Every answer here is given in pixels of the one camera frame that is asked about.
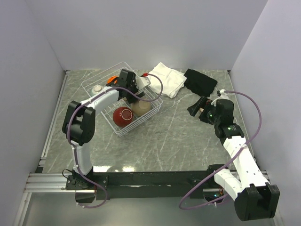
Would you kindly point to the aluminium frame rail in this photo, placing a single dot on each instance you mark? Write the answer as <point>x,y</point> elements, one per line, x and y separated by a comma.
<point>39,182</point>

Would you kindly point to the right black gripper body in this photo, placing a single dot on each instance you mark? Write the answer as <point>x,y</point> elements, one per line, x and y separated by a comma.
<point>209,115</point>

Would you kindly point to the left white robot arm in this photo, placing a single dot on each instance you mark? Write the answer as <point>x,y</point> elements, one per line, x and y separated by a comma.
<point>79,122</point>

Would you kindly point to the tan floral bowl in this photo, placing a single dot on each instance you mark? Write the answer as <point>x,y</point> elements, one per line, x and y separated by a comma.
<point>140,107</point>

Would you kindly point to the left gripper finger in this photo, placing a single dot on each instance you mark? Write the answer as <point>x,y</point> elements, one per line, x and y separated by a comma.
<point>138,98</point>
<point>131,99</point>

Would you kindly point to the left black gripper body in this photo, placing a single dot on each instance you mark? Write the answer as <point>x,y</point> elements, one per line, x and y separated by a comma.
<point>132,87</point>

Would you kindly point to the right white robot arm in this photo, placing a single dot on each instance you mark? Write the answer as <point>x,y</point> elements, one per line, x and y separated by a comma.
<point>254,197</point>

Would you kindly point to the pale green ceramic bowl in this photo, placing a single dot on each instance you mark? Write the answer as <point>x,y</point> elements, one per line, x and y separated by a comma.
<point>96,89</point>

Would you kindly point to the red ceramic bowl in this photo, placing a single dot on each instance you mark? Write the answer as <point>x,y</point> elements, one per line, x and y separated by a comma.
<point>123,116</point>

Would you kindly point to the black folded cloth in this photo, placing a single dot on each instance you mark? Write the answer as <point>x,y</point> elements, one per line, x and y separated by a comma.
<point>199,83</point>

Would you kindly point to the white wire dish rack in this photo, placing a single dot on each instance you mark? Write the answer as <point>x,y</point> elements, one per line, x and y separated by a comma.
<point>102,78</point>

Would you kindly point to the orange ceramic bowl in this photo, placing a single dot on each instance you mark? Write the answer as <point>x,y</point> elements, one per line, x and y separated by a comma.
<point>112,80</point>

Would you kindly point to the white folded cloth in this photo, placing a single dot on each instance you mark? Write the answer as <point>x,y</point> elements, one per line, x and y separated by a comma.
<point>171,79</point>

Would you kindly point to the black base beam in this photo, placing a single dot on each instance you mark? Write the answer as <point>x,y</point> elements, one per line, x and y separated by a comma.
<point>134,184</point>

